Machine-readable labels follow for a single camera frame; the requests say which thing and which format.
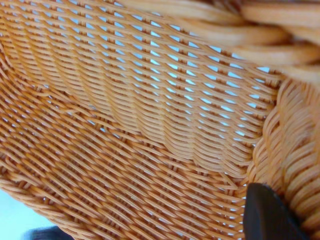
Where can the orange woven wicker basket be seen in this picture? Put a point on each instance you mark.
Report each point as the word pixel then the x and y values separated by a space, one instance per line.
pixel 125 125

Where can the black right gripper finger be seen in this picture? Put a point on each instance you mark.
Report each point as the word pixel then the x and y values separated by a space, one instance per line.
pixel 267 217

